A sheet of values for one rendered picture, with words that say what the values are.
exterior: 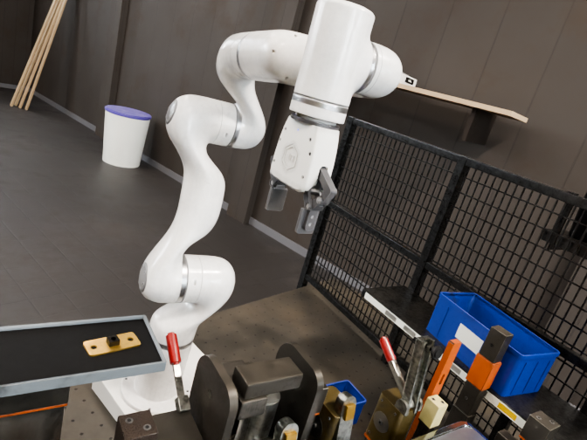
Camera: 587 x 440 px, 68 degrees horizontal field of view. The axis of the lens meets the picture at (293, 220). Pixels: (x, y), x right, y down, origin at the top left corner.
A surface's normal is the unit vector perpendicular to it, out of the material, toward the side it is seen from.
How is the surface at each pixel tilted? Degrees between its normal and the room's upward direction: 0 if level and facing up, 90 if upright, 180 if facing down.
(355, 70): 92
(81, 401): 0
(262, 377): 0
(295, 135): 88
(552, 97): 90
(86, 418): 0
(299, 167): 89
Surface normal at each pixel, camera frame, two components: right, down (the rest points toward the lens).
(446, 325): -0.88, -0.09
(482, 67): -0.64, 0.07
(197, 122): 0.47, 0.25
